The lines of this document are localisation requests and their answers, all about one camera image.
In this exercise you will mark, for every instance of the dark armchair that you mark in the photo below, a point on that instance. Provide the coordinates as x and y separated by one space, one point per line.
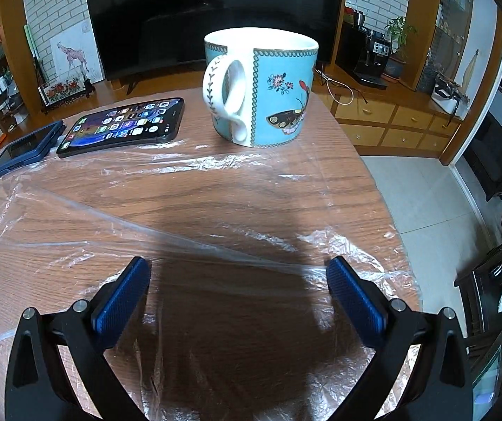
492 162

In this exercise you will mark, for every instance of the blue butterfly ceramic mug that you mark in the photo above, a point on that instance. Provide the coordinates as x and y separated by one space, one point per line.
277 101

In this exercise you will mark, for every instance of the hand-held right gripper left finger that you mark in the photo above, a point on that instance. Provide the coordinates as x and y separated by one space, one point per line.
121 298

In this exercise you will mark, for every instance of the black smartphone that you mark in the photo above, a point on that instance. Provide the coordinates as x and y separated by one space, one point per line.
123 127

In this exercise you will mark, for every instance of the black flat television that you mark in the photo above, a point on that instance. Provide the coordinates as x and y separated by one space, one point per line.
189 17

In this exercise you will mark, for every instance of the white handbag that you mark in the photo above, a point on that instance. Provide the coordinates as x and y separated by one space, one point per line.
446 98

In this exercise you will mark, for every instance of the dark framed screen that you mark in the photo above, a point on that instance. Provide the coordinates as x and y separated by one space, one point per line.
488 381

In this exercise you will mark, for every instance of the framed red flower picture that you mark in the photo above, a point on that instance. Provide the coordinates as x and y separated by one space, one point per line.
62 92

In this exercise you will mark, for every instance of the glass door cabinet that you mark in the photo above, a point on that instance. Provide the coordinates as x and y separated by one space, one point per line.
453 13

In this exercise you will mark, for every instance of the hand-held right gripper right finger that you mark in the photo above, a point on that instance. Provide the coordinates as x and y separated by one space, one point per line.
356 302

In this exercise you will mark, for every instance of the giraffe drawing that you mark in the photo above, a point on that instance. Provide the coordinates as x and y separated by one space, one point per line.
73 57

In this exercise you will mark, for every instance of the green potted plant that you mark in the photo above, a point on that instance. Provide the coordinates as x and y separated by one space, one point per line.
396 68

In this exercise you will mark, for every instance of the black coffee machine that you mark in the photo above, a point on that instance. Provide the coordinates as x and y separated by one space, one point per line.
367 52

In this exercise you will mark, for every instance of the light green pole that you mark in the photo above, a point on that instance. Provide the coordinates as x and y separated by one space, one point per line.
30 44

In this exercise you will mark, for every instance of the wooden drawer cabinet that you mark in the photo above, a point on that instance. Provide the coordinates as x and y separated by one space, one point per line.
404 133

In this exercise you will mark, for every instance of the dark wooden chair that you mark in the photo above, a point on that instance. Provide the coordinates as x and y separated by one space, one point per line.
492 267

